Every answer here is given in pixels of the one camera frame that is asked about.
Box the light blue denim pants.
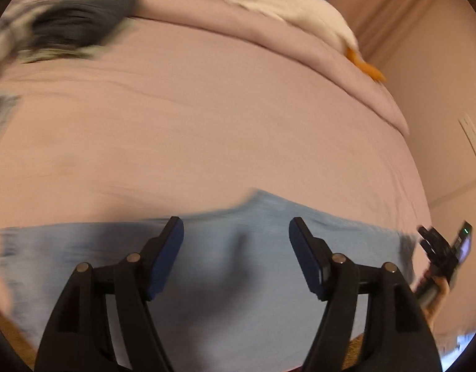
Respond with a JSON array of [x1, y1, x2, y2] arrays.
[[0, 189, 421, 370]]

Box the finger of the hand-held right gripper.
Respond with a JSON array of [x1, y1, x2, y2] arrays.
[[417, 225, 451, 259]]

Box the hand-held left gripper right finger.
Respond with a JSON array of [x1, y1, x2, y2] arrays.
[[289, 217, 442, 372]]

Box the pink bed sheet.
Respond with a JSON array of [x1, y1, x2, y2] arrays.
[[0, 15, 433, 357]]

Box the white goose plush toy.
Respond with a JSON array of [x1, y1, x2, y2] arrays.
[[191, 0, 386, 82]]

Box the grey plaid cloth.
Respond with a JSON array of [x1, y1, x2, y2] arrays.
[[0, 0, 136, 152]]

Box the pink quilted comforter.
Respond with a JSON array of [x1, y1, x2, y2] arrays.
[[133, 0, 411, 136]]

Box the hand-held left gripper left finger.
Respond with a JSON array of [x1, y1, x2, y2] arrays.
[[34, 216, 184, 372]]

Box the person's right hand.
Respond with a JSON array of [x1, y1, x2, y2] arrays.
[[424, 276, 451, 328]]

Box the dark grey folded cloth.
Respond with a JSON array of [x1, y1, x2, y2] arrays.
[[19, 0, 138, 53]]

